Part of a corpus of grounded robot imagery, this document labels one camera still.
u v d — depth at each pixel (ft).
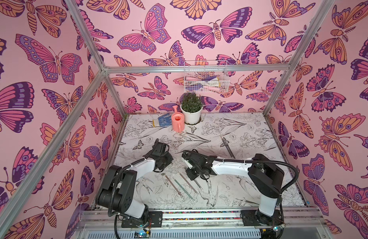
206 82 2.96
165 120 3.83
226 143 3.38
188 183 2.81
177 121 3.37
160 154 2.41
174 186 2.80
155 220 2.40
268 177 1.56
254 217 2.38
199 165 2.22
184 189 2.74
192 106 3.36
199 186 2.74
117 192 1.45
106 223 2.41
